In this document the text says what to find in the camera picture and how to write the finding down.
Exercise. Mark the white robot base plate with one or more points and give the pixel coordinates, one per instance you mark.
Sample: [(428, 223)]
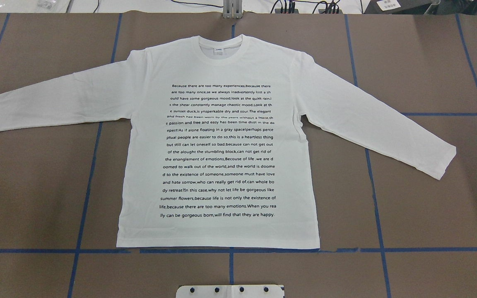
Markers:
[(231, 291)]

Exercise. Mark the white long-sleeve printed shirt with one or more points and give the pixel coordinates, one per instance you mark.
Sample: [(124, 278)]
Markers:
[(217, 154)]

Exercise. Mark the aluminium frame post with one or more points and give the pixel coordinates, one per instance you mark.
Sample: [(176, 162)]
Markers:
[(232, 9)]

